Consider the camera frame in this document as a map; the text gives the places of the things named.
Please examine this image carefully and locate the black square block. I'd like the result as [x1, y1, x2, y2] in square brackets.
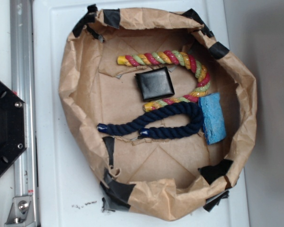
[135, 67, 175, 101]

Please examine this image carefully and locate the brown paper bag basin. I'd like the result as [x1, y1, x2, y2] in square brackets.
[59, 7, 257, 221]

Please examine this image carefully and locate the blue sponge block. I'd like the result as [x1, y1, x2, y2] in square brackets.
[198, 93, 226, 145]

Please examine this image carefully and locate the white plastic tray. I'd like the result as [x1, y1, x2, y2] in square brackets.
[33, 0, 249, 227]

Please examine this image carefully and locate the dark blue twisted rope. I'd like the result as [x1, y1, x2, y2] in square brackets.
[97, 102, 204, 140]

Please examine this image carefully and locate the red yellow green twisted rope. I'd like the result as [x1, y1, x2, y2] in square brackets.
[117, 50, 211, 113]

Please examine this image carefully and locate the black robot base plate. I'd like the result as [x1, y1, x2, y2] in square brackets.
[0, 81, 26, 178]

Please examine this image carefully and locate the aluminium extrusion rail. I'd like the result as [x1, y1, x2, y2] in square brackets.
[10, 0, 41, 227]

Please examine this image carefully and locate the metal corner bracket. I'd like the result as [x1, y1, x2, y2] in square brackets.
[4, 195, 35, 227]

